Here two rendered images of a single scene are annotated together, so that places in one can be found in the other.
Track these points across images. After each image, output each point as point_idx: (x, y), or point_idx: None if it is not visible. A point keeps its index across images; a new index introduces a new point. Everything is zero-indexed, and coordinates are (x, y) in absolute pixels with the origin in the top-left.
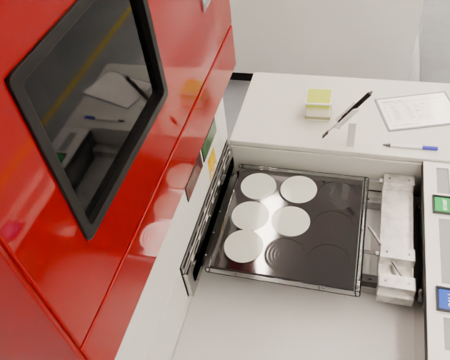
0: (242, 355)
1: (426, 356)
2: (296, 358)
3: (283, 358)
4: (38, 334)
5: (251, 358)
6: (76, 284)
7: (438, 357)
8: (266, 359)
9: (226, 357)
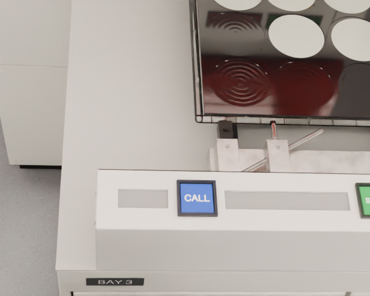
0: (101, 34)
1: (105, 169)
2: (109, 87)
3: (107, 74)
4: None
5: (99, 42)
6: None
7: (105, 180)
8: (101, 57)
9: (94, 20)
